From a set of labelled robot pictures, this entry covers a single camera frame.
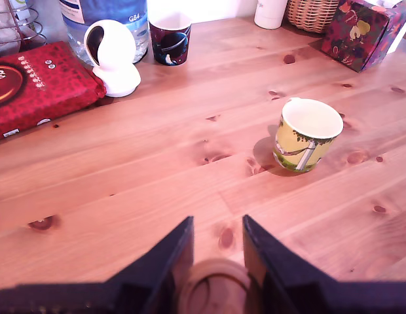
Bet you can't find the brown coffee capsule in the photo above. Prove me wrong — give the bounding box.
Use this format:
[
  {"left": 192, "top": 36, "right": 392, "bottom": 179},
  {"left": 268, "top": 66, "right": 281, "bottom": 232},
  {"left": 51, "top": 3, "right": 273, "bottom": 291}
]
[{"left": 176, "top": 258, "right": 253, "bottom": 314}]

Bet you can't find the yellow cartoon print cup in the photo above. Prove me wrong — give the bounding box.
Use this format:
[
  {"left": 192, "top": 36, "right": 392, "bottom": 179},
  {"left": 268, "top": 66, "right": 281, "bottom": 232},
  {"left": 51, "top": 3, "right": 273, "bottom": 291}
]
[{"left": 272, "top": 97, "right": 344, "bottom": 173}]

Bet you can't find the dark blue print cup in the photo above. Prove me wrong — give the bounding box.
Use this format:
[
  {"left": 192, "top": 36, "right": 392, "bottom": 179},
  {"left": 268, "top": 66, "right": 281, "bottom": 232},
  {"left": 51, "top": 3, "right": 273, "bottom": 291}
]
[{"left": 149, "top": 14, "right": 193, "bottom": 67}]

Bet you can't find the red foil package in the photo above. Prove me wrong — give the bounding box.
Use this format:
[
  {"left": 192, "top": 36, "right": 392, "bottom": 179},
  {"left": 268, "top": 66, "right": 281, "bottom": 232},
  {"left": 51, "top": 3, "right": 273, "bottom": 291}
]
[{"left": 0, "top": 41, "right": 107, "bottom": 142}]

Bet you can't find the floral purple tissue box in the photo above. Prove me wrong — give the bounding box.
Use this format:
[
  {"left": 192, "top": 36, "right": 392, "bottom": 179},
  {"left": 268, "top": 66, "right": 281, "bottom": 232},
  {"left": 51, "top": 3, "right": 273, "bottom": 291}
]
[{"left": 321, "top": 0, "right": 406, "bottom": 73}]

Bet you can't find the white slim bottle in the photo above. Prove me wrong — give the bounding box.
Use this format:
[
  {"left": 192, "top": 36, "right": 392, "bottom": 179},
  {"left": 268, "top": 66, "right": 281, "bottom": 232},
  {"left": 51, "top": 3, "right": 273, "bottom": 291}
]
[{"left": 254, "top": 0, "right": 288, "bottom": 30}]

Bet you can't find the woven wicker basket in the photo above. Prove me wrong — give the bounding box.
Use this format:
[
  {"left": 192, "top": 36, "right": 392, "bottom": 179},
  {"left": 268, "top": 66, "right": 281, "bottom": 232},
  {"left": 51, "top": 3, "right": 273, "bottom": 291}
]
[{"left": 286, "top": 0, "right": 341, "bottom": 35}]

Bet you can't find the large clear water bottle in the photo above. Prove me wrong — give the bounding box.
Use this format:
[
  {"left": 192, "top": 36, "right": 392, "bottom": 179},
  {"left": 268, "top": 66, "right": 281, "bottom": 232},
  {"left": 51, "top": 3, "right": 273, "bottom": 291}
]
[{"left": 58, "top": 0, "right": 149, "bottom": 65}]

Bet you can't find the white green packet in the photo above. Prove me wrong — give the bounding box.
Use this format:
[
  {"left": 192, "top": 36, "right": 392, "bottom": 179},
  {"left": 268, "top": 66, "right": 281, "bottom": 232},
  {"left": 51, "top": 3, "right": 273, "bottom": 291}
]
[{"left": 6, "top": 0, "right": 32, "bottom": 13}]

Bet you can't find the small white round camera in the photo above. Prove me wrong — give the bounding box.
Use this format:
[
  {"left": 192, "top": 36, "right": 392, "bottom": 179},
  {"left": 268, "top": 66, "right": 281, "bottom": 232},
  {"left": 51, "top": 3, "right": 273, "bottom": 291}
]
[{"left": 83, "top": 19, "right": 141, "bottom": 98}]

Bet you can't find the metal wire rack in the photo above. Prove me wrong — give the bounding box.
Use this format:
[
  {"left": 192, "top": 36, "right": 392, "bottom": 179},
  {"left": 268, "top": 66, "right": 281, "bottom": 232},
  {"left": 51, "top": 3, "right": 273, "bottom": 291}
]
[{"left": 0, "top": 0, "right": 47, "bottom": 59}]

